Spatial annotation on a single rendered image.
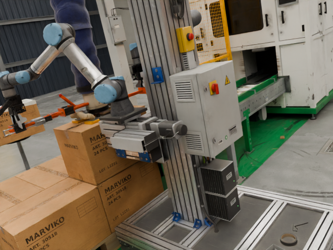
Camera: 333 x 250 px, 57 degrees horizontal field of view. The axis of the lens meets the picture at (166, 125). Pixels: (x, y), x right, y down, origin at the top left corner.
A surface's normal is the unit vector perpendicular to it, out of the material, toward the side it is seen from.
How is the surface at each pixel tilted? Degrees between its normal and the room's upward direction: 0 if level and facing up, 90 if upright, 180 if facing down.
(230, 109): 90
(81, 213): 90
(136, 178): 90
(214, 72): 90
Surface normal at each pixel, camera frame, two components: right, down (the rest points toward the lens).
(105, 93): -0.11, 0.41
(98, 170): 0.72, 0.05
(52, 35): -0.29, 0.21
